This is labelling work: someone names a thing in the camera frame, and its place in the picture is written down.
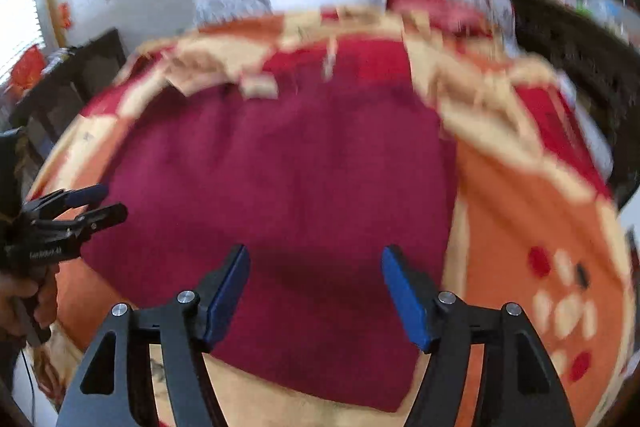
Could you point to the dark plain wooden cabinet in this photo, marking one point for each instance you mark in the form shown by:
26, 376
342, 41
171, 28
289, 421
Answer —
75, 77

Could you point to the dark carved wooden cabinet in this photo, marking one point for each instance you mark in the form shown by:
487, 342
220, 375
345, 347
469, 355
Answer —
575, 72

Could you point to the pile of assorted packets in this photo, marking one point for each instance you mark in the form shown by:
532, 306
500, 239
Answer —
590, 2

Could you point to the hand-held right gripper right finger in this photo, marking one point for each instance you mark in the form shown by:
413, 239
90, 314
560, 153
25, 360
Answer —
405, 297

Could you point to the person's left hand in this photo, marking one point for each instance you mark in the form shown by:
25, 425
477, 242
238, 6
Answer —
20, 292

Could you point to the red wall sign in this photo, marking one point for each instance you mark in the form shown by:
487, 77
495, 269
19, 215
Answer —
64, 16

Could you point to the printed orange red blanket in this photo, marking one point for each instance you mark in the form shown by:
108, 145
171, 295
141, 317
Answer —
525, 217

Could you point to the red pillow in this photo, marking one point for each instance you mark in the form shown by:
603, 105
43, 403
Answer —
440, 7

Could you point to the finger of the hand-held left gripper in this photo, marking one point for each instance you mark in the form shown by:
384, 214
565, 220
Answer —
95, 217
82, 196

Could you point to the dark red sweater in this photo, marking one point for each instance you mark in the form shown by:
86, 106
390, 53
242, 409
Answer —
275, 187

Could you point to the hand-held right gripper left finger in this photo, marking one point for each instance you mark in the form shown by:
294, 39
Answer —
227, 297

